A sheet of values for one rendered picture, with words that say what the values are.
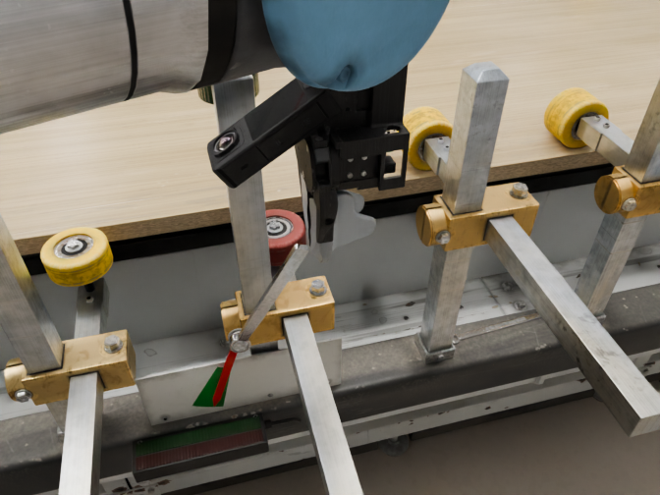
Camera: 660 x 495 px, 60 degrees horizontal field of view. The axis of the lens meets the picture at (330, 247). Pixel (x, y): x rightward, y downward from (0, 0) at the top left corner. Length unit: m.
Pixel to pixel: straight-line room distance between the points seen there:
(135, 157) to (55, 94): 0.76
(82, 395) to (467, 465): 1.10
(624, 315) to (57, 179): 0.89
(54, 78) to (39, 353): 0.56
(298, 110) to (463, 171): 0.25
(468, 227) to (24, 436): 0.63
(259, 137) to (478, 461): 1.28
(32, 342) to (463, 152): 0.51
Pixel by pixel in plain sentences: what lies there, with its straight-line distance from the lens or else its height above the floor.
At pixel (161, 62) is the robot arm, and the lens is 0.18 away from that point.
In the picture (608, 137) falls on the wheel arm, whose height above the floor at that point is 0.96.
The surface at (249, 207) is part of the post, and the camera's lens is 0.58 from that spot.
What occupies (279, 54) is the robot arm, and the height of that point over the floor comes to 1.30.
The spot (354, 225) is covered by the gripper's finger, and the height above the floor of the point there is 1.05.
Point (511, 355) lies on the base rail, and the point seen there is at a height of 0.70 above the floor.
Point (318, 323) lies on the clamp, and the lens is 0.71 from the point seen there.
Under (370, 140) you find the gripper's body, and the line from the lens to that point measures 0.45.
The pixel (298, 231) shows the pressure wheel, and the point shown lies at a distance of 0.73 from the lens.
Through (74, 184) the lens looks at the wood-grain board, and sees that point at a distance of 0.91.
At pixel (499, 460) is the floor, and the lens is 1.62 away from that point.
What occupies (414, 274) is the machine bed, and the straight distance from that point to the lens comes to 1.04.
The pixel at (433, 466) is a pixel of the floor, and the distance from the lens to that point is 1.57.
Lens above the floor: 1.37
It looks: 41 degrees down
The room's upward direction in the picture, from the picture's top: straight up
